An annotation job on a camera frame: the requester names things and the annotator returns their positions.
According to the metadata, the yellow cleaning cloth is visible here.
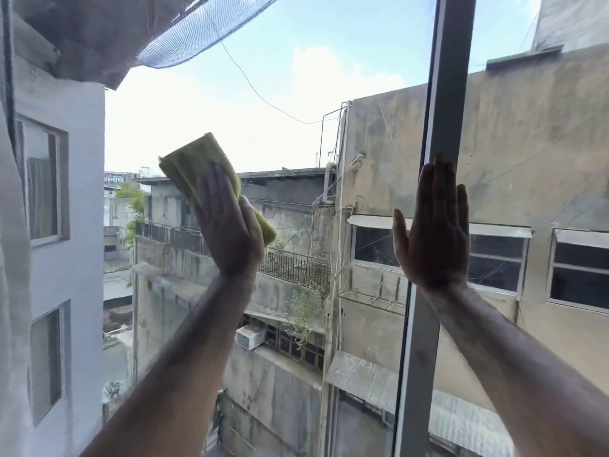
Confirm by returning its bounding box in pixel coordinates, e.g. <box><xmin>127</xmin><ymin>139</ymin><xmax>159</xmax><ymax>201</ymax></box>
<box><xmin>158</xmin><ymin>132</ymin><xmax>278</xmax><ymax>248</ymax></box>

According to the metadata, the person's right forearm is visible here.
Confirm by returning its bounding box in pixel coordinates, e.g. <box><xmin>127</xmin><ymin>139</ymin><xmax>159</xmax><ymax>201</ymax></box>
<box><xmin>419</xmin><ymin>281</ymin><xmax>609</xmax><ymax>457</ymax></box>

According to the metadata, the white neighbouring building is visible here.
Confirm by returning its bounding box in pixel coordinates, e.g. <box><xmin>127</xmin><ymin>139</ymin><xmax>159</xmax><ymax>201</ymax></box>
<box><xmin>0</xmin><ymin>57</ymin><xmax>106</xmax><ymax>457</ymax></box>

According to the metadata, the corrugated metal awning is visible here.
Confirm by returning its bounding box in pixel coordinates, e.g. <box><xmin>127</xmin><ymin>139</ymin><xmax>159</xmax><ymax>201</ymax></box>
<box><xmin>327</xmin><ymin>351</ymin><xmax>517</xmax><ymax>457</ymax></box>

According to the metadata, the small leafy wall plant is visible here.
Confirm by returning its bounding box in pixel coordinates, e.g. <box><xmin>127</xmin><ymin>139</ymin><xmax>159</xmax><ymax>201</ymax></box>
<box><xmin>285</xmin><ymin>284</ymin><xmax>326</xmax><ymax>350</ymax></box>

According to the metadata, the wide white-framed sliding window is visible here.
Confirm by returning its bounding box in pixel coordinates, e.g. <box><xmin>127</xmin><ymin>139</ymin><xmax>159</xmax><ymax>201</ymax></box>
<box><xmin>347</xmin><ymin>214</ymin><xmax>534</xmax><ymax>298</ymax></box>

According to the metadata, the blue mesh net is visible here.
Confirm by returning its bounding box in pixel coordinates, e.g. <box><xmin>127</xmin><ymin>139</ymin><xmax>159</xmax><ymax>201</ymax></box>
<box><xmin>136</xmin><ymin>0</ymin><xmax>285</xmax><ymax>70</ymax></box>

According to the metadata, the grey window frame mullion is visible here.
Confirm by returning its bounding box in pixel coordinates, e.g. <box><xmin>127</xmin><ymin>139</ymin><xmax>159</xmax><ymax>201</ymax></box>
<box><xmin>394</xmin><ymin>0</ymin><xmax>477</xmax><ymax>457</ymax></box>

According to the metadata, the green tree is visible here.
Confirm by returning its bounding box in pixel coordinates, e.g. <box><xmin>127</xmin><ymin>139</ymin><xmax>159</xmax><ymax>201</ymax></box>
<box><xmin>115</xmin><ymin>182</ymin><xmax>149</xmax><ymax>245</ymax></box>

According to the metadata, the white-framed barred window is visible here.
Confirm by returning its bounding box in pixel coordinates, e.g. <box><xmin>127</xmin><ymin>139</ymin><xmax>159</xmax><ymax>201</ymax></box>
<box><xmin>546</xmin><ymin>227</ymin><xmax>609</xmax><ymax>315</ymax></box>

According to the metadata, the person's right hand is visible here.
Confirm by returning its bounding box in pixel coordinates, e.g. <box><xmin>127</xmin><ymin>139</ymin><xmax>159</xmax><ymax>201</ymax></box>
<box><xmin>392</xmin><ymin>154</ymin><xmax>472</xmax><ymax>294</ymax></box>

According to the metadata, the thin black overhead cable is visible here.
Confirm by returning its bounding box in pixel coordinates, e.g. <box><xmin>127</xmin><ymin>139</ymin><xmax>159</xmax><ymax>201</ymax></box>
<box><xmin>204</xmin><ymin>4</ymin><xmax>339</xmax><ymax>125</ymax></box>

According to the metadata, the grey low concrete building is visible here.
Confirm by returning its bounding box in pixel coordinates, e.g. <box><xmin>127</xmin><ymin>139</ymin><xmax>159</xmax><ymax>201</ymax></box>
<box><xmin>132</xmin><ymin>167</ymin><xmax>339</xmax><ymax>457</ymax></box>

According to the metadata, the white sheer curtain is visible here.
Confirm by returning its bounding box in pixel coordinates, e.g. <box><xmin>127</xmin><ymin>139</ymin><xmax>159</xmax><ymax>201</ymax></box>
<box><xmin>0</xmin><ymin>102</ymin><xmax>33</xmax><ymax>457</ymax></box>

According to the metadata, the person's left forearm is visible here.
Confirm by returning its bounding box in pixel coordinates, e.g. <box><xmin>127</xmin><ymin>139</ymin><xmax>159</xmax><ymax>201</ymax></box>
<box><xmin>81</xmin><ymin>271</ymin><xmax>260</xmax><ymax>457</ymax></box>

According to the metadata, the white air conditioner unit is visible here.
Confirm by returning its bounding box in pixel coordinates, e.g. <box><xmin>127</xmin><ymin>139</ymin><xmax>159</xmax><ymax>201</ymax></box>
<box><xmin>236</xmin><ymin>324</ymin><xmax>266</xmax><ymax>351</ymax></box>

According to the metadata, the beige stained concrete building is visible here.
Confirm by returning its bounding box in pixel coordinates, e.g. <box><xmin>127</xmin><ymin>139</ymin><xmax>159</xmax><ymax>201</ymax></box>
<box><xmin>327</xmin><ymin>0</ymin><xmax>609</xmax><ymax>457</ymax></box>

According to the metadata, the grey concrete roof overhang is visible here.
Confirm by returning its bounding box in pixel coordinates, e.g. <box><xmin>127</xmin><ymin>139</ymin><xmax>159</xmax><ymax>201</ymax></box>
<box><xmin>10</xmin><ymin>0</ymin><xmax>203</xmax><ymax>92</ymax></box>

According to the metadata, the person's left hand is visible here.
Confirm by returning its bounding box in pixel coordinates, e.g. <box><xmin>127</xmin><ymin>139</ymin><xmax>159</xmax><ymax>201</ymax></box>
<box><xmin>195</xmin><ymin>161</ymin><xmax>265</xmax><ymax>280</ymax></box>

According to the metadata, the small plain building window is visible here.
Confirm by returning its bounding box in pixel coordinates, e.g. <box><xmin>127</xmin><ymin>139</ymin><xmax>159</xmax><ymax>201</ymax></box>
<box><xmin>29</xmin><ymin>301</ymin><xmax>72</xmax><ymax>427</ymax></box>

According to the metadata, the tall window with curtain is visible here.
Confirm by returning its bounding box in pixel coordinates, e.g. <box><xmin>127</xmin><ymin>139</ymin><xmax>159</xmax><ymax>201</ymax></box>
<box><xmin>16</xmin><ymin>116</ymin><xmax>71</xmax><ymax>247</ymax></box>

